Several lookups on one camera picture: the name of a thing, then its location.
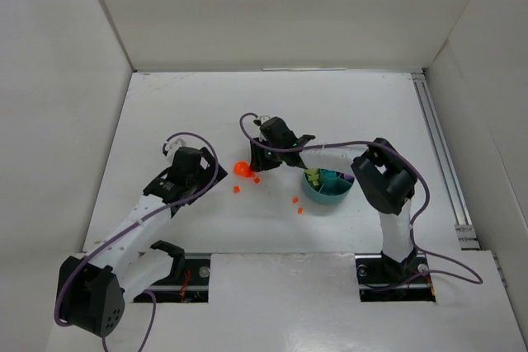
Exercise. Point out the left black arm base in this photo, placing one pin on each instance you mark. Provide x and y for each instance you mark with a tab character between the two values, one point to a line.
93	301

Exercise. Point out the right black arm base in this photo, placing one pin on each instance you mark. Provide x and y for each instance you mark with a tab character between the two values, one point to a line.
386	181

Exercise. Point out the teal round divided container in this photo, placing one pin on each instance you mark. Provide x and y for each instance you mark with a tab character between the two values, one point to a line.
330	192

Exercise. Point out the lime green figure lego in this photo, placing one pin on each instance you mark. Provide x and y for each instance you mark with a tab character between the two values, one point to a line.
312	176

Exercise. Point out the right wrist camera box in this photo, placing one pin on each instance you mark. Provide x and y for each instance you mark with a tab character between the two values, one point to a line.
258	121

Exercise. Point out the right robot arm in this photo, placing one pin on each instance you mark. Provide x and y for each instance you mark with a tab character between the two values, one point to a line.
396	229

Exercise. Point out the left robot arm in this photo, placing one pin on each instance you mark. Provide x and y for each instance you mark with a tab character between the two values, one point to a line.
134	251

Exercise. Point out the aluminium rail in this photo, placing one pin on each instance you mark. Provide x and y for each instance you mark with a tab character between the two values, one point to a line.
463	224

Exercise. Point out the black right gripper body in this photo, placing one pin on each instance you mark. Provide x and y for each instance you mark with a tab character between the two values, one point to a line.
261	158

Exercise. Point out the teal square lego brick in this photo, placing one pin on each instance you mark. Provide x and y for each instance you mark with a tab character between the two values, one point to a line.
329	174

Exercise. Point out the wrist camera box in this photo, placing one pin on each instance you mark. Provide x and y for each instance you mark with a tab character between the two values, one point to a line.
169	147
258	121

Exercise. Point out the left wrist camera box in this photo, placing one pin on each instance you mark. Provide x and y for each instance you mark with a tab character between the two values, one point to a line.
169	147

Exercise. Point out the orange funnel lego piece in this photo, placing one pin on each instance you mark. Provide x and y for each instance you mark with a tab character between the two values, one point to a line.
243	169

